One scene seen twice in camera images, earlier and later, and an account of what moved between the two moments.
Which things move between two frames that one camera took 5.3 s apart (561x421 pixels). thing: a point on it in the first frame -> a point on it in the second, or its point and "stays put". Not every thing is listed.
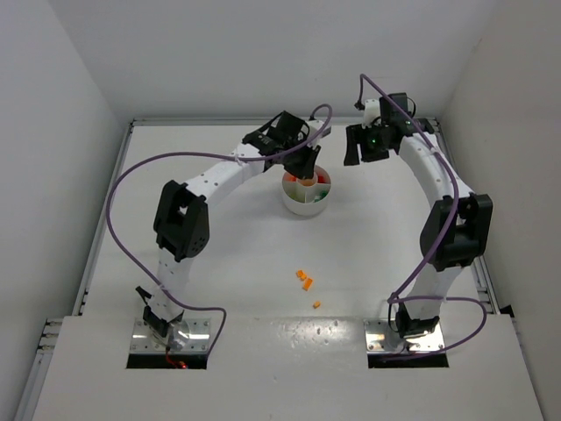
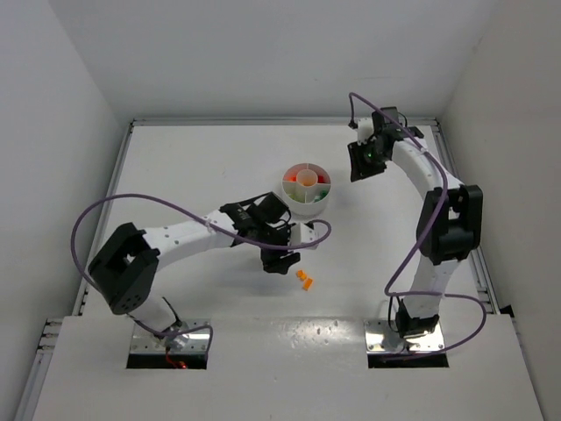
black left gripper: (296, 157) -> (280, 262)
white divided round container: (306, 196) stays put
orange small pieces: (307, 283) stays put
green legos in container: (322, 196) stays put
